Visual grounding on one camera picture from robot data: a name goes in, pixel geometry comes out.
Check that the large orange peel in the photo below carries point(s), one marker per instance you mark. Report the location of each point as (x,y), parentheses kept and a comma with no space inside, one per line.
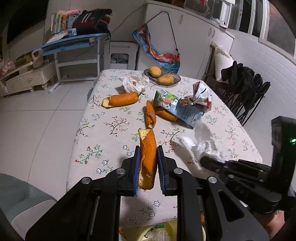
(120,99)

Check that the black wall television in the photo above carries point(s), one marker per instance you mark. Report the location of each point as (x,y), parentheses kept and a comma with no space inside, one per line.
(23,18)

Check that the black garment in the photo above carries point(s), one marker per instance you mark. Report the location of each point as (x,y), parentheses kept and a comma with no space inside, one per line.
(233,71)

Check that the row of books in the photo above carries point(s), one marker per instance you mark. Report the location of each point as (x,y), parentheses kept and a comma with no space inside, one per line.
(59,22)

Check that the beige jug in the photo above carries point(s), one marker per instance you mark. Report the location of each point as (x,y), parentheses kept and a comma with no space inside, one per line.
(37,59)

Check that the long orange peel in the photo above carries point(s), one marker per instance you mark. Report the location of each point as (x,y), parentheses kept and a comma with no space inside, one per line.
(146,157)

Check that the white plastic bag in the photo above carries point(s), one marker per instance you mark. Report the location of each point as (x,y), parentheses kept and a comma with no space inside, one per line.
(203,143)
(133,83)

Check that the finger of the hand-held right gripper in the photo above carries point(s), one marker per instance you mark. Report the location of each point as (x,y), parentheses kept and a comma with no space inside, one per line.
(212,163)

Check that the white tall cabinet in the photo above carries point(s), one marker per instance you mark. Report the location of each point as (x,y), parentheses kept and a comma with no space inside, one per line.
(185,34)

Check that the torn snack packet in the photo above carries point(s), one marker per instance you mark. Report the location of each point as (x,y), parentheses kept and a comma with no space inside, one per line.
(201,95)

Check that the white window frame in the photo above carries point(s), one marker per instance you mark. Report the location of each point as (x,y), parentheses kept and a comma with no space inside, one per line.
(231,14)

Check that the yellow plastic basin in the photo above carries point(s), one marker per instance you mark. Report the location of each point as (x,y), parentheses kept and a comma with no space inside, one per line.
(171,231)

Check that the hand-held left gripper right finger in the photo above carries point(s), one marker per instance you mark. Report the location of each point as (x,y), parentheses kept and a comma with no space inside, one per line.
(161,171)

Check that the pale green chair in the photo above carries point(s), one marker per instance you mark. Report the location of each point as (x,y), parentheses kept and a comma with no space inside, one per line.
(20,197)

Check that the grey fruit plate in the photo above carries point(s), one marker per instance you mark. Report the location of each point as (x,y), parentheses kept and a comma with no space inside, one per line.
(177,77)

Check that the white floor appliance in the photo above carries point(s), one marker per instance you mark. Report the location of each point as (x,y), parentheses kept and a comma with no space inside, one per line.
(119,55)

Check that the small blue box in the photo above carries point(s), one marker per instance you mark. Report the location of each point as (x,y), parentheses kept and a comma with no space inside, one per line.
(72,32)

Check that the floral tablecloth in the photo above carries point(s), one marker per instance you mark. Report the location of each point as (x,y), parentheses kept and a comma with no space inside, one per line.
(111,129)

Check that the black folding chairs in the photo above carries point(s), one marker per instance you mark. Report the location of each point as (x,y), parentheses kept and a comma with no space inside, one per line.
(245,99)

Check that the person's right forearm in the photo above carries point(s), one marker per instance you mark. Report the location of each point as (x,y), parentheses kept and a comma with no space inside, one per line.
(272,222)

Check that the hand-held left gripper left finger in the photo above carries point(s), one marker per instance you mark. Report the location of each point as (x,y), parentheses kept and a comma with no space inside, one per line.
(137,171)

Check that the white papers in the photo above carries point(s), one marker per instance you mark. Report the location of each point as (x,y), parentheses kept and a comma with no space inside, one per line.
(55,38)

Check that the cream television cabinet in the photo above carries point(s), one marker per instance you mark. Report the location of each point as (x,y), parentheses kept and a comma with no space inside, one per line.
(25,76)

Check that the crushed drink carton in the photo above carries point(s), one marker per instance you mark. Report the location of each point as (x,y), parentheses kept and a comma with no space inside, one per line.
(175,106)

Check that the blue study desk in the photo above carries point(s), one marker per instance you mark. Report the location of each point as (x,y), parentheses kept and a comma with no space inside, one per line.
(69,41)

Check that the yellow mango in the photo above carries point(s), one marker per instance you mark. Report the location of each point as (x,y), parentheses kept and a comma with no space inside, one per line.
(155,71)
(165,79)

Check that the small orange peel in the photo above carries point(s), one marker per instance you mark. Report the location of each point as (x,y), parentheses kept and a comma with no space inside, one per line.
(165,114)
(149,114)

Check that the pink plush toy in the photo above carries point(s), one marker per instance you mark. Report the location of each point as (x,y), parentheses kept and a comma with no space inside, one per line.
(70,12)

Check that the white pillow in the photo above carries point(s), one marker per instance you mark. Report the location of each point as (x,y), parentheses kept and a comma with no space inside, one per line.
(222,60)

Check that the clear plastic bottle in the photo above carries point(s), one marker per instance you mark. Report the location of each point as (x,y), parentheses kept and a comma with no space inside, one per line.
(159,234)

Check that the dark striped backpack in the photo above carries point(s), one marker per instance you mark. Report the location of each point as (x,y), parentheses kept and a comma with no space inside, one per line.
(92,22)

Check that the wooden chair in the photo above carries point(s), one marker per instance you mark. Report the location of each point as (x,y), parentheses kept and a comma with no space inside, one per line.
(209,69)

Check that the pink floral box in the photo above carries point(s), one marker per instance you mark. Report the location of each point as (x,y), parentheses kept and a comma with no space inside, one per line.
(5,66)

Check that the colourful hanging bag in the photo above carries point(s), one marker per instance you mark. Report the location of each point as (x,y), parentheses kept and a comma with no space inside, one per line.
(157,51)

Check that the orange textured object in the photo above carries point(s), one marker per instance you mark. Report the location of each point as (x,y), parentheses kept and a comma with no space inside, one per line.
(202,216)

